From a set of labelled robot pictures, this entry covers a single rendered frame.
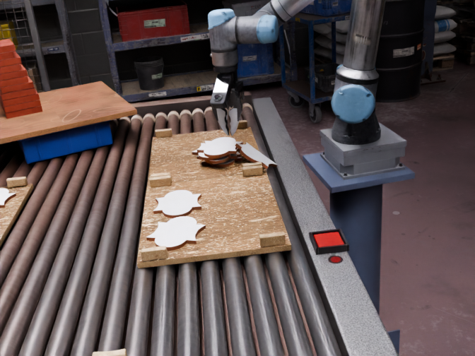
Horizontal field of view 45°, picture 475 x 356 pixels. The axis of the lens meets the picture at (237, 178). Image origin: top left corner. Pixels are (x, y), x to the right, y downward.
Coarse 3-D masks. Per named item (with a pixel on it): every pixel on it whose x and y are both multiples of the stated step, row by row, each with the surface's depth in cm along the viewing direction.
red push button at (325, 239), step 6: (318, 234) 133; (324, 234) 133; (330, 234) 133; (336, 234) 133; (318, 240) 131; (324, 240) 130; (330, 240) 130; (336, 240) 130; (342, 240) 130; (318, 246) 129; (324, 246) 128
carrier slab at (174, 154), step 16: (160, 144) 194; (176, 144) 193; (192, 144) 192; (256, 144) 187; (160, 160) 181; (176, 160) 180; (192, 160) 179; (176, 176) 169; (192, 176) 168; (208, 176) 167; (224, 176) 166
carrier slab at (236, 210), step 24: (168, 192) 159; (192, 192) 158; (216, 192) 156; (240, 192) 155; (264, 192) 154; (144, 216) 147; (192, 216) 145; (216, 216) 144; (240, 216) 143; (264, 216) 142; (144, 240) 136; (216, 240) 133; (240, 240) 132; (288, 240) 130; (144, 264) 127; (168, 264) 128
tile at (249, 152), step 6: (240, 144) 173; (246, 144) 176; (240, 150) 169; (246, 150) 170; (252, 150) 174; (246, 156) 167; (252, 156) 168; (258, 156) 172; (264, 156) 175; (264, 162) 169; (270, 162) 172
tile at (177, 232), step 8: (184, 216) 143; (160, 224) 140; (168, 224) 140; (176, 224) 140; (184, 224) 139; (192, 224) 139; (160, 232) 136; (168, 232) 136; (176, 232) 136; (184, 232) 135; (192, 232) 135; (152, 240) 135; (160, 240) 133; (168, 240) 133; (176, 240) 132; (184, 240) 132; (192, 240) 132; (168, 248) 130; (176, 248) 131
